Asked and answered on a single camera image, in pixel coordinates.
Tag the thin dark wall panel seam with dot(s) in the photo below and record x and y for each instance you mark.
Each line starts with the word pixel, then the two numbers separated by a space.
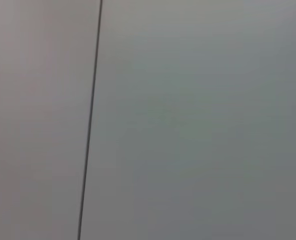
pixel 90 112

